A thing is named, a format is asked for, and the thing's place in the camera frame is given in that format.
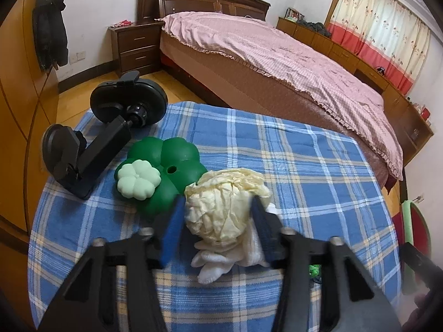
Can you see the small black device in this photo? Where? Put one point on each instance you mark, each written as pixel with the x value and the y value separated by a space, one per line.
pixel 380 70

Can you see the white cloth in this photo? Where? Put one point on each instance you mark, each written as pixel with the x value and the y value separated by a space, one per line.
pixel 221 259

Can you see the red items on nightstand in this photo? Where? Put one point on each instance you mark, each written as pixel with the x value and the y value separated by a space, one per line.
pixel 121 24

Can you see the wooden wardrobe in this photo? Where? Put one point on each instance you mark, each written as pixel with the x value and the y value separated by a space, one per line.
pixel 17 128

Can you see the light green clover-shaped lid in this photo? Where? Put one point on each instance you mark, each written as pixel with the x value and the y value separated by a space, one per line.
pixel 138 179

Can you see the small green item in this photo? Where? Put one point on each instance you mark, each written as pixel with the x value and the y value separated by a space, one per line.
pixel 315 271

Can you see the dark green clover-shaped case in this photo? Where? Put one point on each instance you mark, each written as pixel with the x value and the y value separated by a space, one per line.
pixel 176 155

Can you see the blue plaid tablecloth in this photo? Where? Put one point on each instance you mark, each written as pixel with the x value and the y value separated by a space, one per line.
pixel 311 179

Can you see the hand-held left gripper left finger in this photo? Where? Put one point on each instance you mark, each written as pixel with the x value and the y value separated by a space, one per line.
pixel 173 235

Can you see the long wooden cabinet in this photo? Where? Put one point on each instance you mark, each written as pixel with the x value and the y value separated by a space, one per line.
pixel 346 55

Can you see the dark wooden nightstand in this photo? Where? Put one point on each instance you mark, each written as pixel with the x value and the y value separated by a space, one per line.
pixel 136 48

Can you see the row of books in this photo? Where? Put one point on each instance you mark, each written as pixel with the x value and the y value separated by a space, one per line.
pixel 295 13

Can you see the red bin with green rim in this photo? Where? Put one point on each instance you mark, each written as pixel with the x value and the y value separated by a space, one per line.
pixel 420 228

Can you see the cream and red curtain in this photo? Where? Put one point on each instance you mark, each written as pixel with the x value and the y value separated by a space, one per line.
pixel 380 24

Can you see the red box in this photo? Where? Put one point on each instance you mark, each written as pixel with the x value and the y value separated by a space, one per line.
pixel 425 113

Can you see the black hanging jacket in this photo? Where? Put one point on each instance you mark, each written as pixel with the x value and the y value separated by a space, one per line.
pixel 50 31

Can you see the wall socket with plug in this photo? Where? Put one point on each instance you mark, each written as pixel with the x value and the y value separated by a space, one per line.
pixel 419 199

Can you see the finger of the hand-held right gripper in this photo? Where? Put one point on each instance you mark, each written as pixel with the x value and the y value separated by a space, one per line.
pixel 417 266

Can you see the dark clothes heap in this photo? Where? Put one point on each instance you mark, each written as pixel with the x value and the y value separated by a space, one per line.
pixel 313 27

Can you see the black clamp stand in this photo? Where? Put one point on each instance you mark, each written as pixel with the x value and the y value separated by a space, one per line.
pixel 103 141

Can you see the cream paper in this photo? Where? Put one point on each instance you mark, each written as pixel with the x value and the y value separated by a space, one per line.
pixel 214 207

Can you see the low wall socket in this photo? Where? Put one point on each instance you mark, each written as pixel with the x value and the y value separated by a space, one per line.
pixel 78 57

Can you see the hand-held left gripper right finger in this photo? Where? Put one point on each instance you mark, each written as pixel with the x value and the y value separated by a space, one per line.
pixel 264 235

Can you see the bed with pink cover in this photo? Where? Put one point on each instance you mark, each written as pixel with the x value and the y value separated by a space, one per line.
pixel 277 58

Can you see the bed base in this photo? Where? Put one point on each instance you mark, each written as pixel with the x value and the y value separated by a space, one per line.
pixel 214 76

